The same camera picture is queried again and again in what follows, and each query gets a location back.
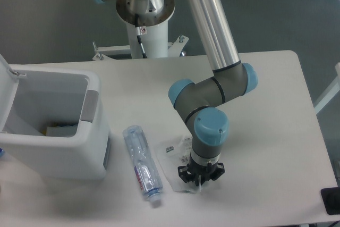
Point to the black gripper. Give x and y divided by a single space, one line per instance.
193 171

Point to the white plastic bag wrapper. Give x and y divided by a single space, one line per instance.
174 153

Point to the clear plastic water bottle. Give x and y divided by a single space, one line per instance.
144 166

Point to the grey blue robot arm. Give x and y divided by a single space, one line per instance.
196 103

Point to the trash inside the can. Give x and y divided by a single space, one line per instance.
59 129

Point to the white trash can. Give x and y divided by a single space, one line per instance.
32 96

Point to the black device at table edge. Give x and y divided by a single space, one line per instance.
330 197

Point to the blue object at left edge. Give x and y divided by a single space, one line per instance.
2 152

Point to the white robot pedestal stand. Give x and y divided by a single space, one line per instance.
144 42

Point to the white frame at right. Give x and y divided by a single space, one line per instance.
328 94

